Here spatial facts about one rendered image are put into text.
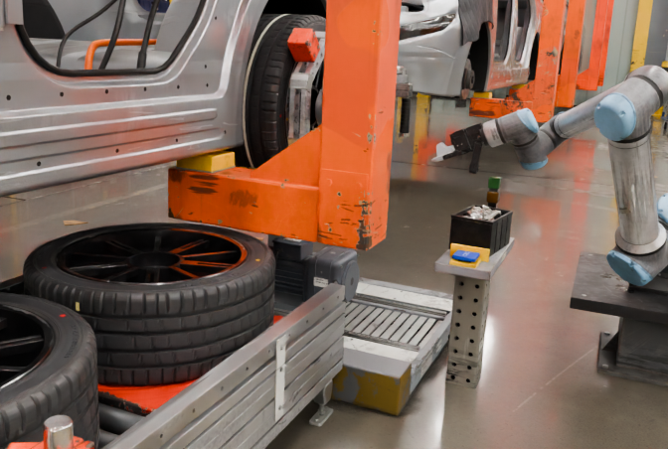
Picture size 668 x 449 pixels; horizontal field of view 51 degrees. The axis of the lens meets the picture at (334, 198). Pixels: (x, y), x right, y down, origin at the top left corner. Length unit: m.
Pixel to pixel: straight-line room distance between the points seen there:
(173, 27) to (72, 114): 0.83
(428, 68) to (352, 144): 3.16
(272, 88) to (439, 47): 2.87
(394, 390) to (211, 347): 0.65
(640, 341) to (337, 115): 1.38
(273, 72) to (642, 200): 1.20
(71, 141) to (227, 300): 0.52
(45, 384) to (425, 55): 4.08
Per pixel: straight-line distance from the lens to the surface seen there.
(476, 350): 2.35
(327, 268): 2.23
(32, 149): 1.61
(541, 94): 6.01
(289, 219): 2.03
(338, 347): 2.10
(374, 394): 2.18
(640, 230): 2.31
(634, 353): 2.70
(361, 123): 1.89
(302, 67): 2.37
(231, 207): 2.12
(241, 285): 1.74
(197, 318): 1.70
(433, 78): 5.07
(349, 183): 1.92
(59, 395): 1.31
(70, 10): 4.18
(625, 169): 2.12
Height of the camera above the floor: 1.09
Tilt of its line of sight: 13 degrees down
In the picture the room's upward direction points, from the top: 3 degrees clockwise
